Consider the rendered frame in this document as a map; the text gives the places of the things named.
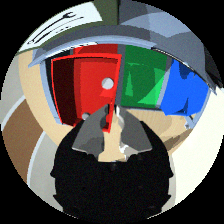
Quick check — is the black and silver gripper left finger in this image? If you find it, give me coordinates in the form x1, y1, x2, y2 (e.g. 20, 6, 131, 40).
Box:
50, 103, 110, 178

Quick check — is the red plastic bin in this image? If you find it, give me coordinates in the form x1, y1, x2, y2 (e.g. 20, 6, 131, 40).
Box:
51, 53, 122, 132

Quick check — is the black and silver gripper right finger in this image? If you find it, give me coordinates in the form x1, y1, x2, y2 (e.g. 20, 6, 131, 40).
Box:
114, 104, 174, 178

